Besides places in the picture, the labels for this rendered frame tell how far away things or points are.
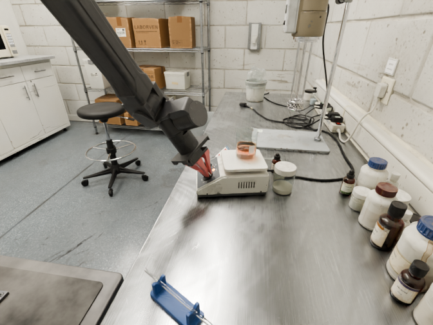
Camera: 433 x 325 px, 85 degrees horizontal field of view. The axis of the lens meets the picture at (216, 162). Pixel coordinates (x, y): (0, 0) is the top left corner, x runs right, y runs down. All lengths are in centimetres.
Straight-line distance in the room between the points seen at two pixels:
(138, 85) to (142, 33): 239
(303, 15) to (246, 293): 80
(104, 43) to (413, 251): 61
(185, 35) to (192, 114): 224
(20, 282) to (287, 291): 96
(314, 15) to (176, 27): 197
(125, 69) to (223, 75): 260
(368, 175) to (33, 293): 113
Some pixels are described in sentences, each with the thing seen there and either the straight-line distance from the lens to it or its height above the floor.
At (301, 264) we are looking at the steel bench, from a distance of 55.
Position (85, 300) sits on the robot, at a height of 36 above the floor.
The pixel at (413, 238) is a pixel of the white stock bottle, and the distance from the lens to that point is 54.
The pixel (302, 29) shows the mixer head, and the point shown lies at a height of 116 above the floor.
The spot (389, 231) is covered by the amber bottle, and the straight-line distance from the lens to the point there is 61.
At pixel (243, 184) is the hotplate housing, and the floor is 79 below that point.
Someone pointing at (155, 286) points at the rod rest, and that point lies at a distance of 47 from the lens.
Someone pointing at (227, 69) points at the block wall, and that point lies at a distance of 303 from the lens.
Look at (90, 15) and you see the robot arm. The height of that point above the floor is 118.
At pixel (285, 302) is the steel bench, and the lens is 49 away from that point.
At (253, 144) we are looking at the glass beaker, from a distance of 66.
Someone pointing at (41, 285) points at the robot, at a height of 37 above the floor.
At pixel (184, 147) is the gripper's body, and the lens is 59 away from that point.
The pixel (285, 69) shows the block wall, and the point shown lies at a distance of 303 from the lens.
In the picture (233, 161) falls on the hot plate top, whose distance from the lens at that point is 67.
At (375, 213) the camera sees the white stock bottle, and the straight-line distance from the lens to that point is 65.
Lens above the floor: 116
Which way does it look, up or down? 29 degrees down
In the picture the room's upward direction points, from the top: straight up
